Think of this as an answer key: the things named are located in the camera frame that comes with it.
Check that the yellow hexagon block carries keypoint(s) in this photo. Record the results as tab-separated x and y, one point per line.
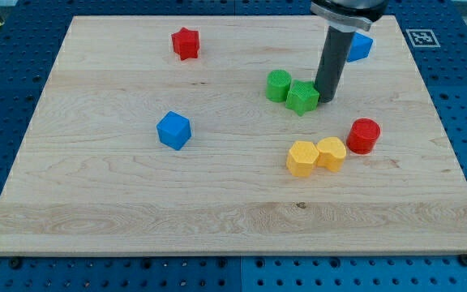
302	158

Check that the blue cube block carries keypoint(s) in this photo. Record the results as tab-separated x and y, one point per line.
174	130

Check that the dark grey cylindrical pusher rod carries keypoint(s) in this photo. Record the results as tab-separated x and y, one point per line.
332	62

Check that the green cylinder block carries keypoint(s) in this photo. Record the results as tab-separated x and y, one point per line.
277	86

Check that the green star block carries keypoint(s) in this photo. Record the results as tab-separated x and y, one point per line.
302	97

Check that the red star block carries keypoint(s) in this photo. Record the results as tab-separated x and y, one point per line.
186	43

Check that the red cylinder block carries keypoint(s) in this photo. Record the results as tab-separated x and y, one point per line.
363	135

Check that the wooden board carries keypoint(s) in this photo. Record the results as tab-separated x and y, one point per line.
91	177

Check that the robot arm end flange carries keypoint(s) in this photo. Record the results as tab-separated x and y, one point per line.
349	15

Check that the blue triangular block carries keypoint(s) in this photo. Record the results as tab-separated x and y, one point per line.
360	47

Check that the yellow heart block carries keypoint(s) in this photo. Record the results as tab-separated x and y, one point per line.
332	153

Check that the white fiducial marker tag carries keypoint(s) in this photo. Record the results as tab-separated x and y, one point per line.
422	38

